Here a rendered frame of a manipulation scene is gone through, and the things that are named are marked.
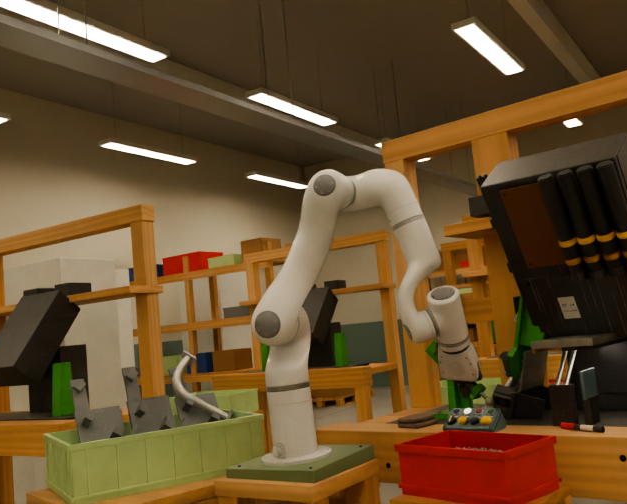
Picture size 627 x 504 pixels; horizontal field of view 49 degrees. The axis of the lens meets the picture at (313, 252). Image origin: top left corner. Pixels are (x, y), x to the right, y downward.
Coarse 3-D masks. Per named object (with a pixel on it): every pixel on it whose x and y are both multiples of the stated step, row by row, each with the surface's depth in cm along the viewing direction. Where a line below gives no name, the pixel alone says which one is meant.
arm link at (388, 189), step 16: (352, 176) 194; (368, 176) 184; (384, 176) 181; (400, 176) 181; (368, 192) 184; (384, 192) 180; (400, 192) 179; (352, 208) 193; (384, 208) 182; (400, 208) 179; (416, 208) 180
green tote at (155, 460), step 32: (256, 416) 226; (64, 448) 200; (96, 448) 200; (128, 448) 204; (160, 448) 209; (192, 448) 214; (224, 448) 219; (256, 448) 224; (64, 480) 203; (96, 480) 198; (128, 480) 203; (160, 480) 208; (192, 480) 212
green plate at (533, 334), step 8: (520, 296) 203; (520, 304) 203; (520, 312) 203; (520, 320) 203; (528, 320) 203; (520, 328) 203; (528, 328) 202; (536, 328) 201; (520, 336) 204; (528, 336) 202; (536, 336) 201; (544, 336) 200; (520, 344) 204; (528, 344) 202; (520, 352) 206
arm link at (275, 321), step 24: (312, 192) 179; (336, 192) 178; (312, 216) 182; (336, 216) 182; (312, 240) 184; (288, 264) 186; (312, 264) 185; (288, 288) 183; (264, 312) 181; (288, 312) 181; (264, 336) 180; (288, 336) 182
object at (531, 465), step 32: (416, 448) 165; (448, 448) 158; (480, 448) 170; (512, 448) 169; (544, 448) 158; (416, 480) 166; (448, 480) 158; (480, 480) 152; (512, 480) 148; (544, 480) 156
